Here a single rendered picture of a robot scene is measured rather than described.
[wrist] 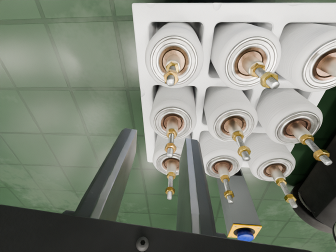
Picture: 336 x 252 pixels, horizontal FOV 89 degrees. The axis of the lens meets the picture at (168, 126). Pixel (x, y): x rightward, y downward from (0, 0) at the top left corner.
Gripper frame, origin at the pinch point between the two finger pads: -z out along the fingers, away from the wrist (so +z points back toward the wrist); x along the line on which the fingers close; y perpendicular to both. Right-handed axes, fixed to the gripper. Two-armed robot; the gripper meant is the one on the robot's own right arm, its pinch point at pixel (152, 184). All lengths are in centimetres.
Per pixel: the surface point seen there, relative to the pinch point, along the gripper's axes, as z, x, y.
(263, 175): -22.6, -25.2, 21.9
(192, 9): -30.0, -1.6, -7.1
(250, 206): -21.7, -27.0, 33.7
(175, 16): -30.0, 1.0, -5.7
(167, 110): -22.6, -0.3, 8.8
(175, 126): -20.4, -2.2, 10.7
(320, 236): -48, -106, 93
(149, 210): -48, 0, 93
